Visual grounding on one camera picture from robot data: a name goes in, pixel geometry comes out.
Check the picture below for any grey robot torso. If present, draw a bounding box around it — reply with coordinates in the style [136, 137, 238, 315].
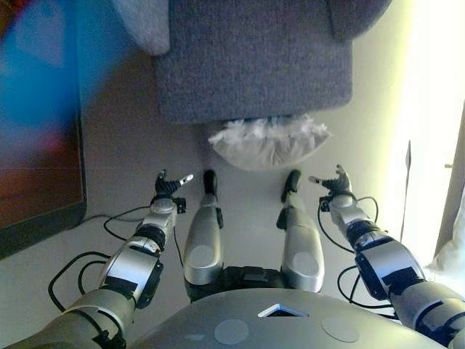
[126, 289, 450, 349]

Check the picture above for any white sheer curtain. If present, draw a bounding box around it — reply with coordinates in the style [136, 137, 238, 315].
[424, 236, 465, 281]

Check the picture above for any silver robot right leg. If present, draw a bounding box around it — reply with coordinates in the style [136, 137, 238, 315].
[276, 194, 326, 294]

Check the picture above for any black robot right foot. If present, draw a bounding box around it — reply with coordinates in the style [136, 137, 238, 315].
[281, 169, 302, 204]

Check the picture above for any dark grey cushion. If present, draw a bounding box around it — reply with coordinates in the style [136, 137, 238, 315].
[328, 0, 395, 41]

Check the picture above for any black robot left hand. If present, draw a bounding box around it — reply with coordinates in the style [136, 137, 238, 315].
[154, 168, 195, 200]

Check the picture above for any dark grey fabric sofa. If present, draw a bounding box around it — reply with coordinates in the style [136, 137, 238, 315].
[154, 0, 395, 127]

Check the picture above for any dark black-framed panel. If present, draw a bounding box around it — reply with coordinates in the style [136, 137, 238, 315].
[0, 0, 88, 260]

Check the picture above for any black robot foot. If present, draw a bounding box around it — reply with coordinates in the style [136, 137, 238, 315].
[281, 169, 302, 204]
[202, 169, 219, 197]

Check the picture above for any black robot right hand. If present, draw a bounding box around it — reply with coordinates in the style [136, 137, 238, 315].
[308, 164, 353, 199]

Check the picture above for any thin dark floor stand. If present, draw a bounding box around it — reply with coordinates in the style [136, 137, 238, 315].
[400, 140, 413, 241]

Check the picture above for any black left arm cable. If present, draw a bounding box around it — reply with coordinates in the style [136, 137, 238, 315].
[48, 214, 185, 313]

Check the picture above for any black robot left foot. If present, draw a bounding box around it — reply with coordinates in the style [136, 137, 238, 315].
[202, 169, 219, 197]

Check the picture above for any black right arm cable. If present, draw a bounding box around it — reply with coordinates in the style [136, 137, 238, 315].
[318, 196, 400, 319]

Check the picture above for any white fringed cushion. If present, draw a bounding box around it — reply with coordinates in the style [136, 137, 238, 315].
[207, 113, 332, 172]

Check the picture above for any black robot waist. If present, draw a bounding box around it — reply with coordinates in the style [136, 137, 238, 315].
[184, 265, 288, 302]

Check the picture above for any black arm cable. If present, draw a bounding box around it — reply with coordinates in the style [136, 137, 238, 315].
[48, 214, 185, 313]
[318, 196, 400, 319]

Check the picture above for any light wooden board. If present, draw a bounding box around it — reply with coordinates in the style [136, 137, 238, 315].
[434, 97, 465, 259]

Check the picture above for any light grey cushion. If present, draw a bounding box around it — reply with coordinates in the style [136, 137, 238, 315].
[110, 0, 171, 56]

